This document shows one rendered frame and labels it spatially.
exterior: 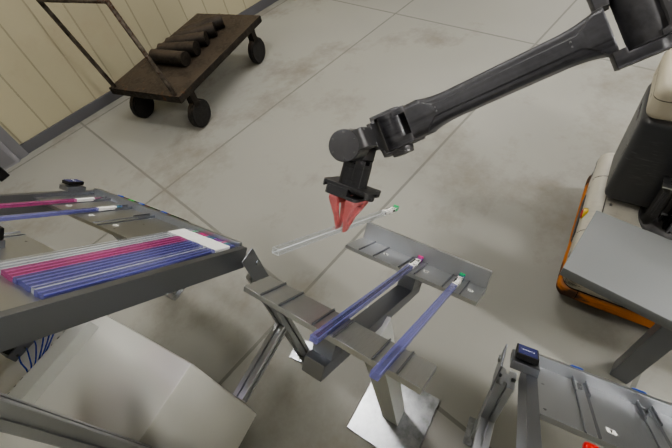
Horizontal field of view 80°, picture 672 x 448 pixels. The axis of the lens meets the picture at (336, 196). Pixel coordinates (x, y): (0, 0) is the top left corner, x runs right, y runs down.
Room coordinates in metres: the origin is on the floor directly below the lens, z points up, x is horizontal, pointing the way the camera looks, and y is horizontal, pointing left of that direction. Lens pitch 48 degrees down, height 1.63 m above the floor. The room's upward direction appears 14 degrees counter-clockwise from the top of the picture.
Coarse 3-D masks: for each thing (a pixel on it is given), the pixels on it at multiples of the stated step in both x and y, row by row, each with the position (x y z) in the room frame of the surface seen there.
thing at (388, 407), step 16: (384, 336) 0.33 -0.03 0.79; (368, 368) 0.35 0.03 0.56; (384, 384) 0.32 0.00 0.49; (400, 384) 0.36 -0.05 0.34; (368, 400) 0.42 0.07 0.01; (384, 400) 0.33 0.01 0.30; (400, 400) 0.35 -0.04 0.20; (416, 400) 0.38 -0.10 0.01; (432, 400) 0.37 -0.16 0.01; (352, 416) 0.38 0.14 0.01; (368, 416) 0.37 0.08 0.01; (384, 416) 0.35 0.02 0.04; (400, 416) 0.34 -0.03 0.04; (416, 416) 0.33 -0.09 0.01; (432, 416) 0.32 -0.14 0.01; (368, 432) 0.32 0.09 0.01; (384, 432) 0.31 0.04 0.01; (400, 432) 0.30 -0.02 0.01; (416, 432) 0.28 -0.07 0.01
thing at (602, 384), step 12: (540, 360) 0.23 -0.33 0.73; (552, 360) 0.22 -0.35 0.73; (564, 372) 0.20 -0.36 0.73; (576, 372) 0.19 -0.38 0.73; (588, 372) 0.19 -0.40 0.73; (588, 384) 0.17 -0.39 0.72; (600, 384) 0.16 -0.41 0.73; (612, 384) 0.15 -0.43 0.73; (624, 396) 0.13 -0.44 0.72; (636, 396) 0.13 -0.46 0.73; (648, 396) 0.12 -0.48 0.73; (648, 408) 0.10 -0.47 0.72; (660, 408) 0.10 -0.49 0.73
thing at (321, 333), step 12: (408, 264) 0.49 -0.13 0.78; (396, 276) 0.43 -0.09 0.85; (384, 288) 0.39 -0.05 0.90; (360, 300) 0.34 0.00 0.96; (372, 300) 0.35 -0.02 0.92; (348, 312) 0.31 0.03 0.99; (324, 324) 0.28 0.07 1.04; (336, 324) 0.28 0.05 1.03; (312, 336) 0.25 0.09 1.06; (324, 336) 0.26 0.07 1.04
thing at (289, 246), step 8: (368, 216) 0.56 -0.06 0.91; (376, 216) 0.58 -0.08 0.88; (352, 224) 0.51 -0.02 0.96; (360, 224) 0.53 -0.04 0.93; (320, 232) 0.45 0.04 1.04; (328, 232) 0.46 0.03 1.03; (336, 232) 0.47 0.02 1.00; (296, 240) 0.41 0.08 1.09; (304, 240) 0.42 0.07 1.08; (312, 240) 0.43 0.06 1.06; (280, 248) 0.38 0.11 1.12; (288, 248) 0.39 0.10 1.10; (296, 248) 0.40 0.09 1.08
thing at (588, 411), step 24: (552, 384) 0.17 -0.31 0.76; (576, 384) 0.17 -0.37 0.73; (552, 408) 0.12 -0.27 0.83; (576, 408) 0.12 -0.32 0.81; (600, 408) 0.12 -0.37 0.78; (624, 408) 0.11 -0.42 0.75; (576, 432) 0.08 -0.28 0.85; (600, 432) 0.08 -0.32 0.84; (624, 432) 0.07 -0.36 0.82; (648, 432) 0.06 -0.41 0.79
